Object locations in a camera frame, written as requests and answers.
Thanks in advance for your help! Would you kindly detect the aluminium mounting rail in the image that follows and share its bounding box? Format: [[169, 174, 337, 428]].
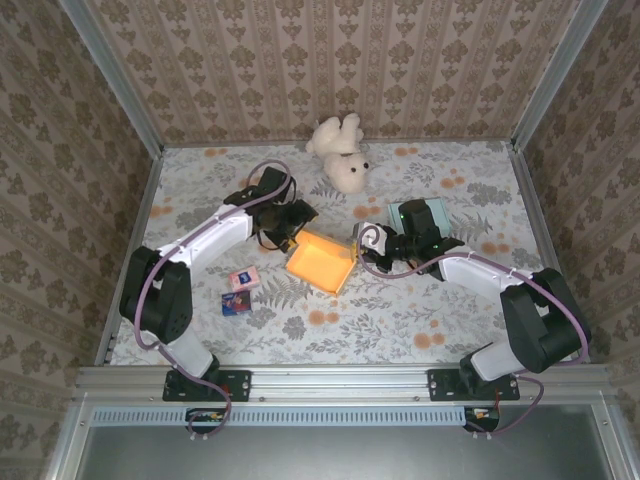
[[74, 363, 611, 407]]

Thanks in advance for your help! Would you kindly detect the aluminium side rail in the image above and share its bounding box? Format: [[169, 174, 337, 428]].
[[94, 147, 166, 366], [510, 147, 592, 365]]

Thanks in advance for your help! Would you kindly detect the small dark blue carton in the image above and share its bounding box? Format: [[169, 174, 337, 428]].
[[221, 291, 254, 317]]

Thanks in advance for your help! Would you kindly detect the grey slotted cable duct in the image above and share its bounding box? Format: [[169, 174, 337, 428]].
[[92, 405, 464, 427]]

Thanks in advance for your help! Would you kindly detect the light blue paper box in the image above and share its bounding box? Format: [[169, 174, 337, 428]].
[[388, 196, 451, 236]]

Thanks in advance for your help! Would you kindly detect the yellow paper box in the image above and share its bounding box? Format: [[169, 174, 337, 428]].
[[284, 230, 360, 297]]

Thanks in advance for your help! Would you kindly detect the white plush bear toy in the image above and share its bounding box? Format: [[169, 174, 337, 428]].
[[304, 112, 374, 195]]

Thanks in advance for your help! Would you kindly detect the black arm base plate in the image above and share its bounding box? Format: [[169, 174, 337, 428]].
[[428, 368, 520, 402], [162, 368, 251, 402]]

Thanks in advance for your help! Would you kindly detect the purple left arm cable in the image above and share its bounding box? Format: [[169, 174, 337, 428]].
[[134, 159, 297, 441]]

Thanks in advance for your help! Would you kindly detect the aluminium frame post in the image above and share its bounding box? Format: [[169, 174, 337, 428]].
[[510, 0, 611, 154], [55, 0, 166, 156]]

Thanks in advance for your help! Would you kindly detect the small pink carton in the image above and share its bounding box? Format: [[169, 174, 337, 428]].
[[228, 267, 260, 291]]

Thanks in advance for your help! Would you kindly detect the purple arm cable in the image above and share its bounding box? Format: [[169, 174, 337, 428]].
[[358, 224, 591, 441], [134, 159, 297, 441]]

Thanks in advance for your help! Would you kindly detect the grey metal panel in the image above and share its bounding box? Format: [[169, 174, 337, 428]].
[[74, 403, 624, 480]]

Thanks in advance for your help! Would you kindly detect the black controller board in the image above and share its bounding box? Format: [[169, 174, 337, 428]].
[[185, 407, 227, 434], [463, 405, 502, 433]]

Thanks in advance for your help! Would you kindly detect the floral table cover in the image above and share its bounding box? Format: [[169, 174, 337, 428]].
[[107, 141, 576, 366]]

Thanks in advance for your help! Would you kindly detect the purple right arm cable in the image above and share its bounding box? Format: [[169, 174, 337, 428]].
[[358, 224, 591, 441]]

